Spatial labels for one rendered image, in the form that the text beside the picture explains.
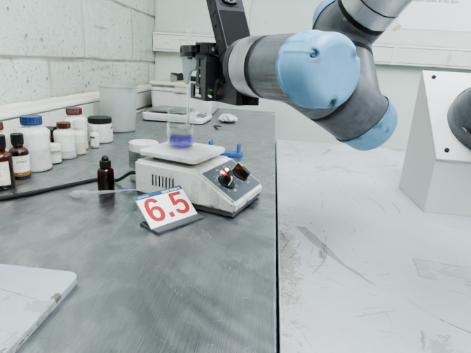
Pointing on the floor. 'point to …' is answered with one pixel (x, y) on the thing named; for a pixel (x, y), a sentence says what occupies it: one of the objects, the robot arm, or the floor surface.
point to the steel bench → (151, 254)
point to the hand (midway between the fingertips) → (189, 51)
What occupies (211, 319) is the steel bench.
